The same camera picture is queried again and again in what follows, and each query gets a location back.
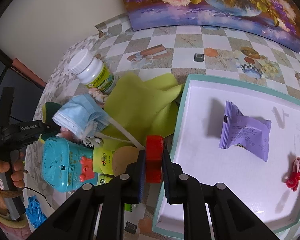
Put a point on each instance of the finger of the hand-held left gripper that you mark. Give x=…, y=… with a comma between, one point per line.
x=50, y=128

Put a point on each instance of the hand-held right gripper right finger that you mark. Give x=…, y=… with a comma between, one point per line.
x=168, y=180

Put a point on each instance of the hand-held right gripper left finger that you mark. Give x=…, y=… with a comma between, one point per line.
x=141, y=180

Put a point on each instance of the red block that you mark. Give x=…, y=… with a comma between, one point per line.
x=153, y=160

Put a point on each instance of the blue face mask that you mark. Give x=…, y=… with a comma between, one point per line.
x=75, y=115

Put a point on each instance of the leopard print scrunchie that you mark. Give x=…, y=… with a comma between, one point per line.
x=90, y=144

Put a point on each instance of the teal white cardboard box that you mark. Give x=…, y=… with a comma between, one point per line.
x=202, y=142

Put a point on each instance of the pink floral scrunchie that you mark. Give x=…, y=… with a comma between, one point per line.
x=98, y=96

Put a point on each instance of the green cloth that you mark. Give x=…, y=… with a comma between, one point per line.
x=140, y=105

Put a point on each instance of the yellow green scrub sponge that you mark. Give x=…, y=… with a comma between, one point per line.
x=50, y=111

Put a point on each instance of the pink striped fuzzy cloth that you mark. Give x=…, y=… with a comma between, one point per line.
x=68, y=133

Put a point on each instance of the teal plastic container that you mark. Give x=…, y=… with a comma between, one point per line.
x=57, y=162

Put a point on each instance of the green tissue packet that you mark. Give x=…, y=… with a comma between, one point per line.
x=106, y=180

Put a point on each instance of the green snack packets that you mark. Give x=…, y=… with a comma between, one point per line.
x=105, y=161

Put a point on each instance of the dark cabinet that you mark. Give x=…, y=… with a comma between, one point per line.
x=0, y=80

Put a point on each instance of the brown wooden board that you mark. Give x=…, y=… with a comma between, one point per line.
x=27, y=72

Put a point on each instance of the grey floral tablecloth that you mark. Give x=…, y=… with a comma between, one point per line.
x=62, y=65

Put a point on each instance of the white green label pill bottle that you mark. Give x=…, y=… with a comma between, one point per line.
x=95, y=72

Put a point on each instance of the blue plastic bag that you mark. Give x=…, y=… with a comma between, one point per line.
x=35, y=212

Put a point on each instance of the purple snack packet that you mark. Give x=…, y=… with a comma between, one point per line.
x=245, y=135

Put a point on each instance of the checked patterned tablecloth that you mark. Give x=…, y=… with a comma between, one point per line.
x=180, y=45

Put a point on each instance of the flower painting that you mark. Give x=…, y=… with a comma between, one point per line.
x=190, y=17

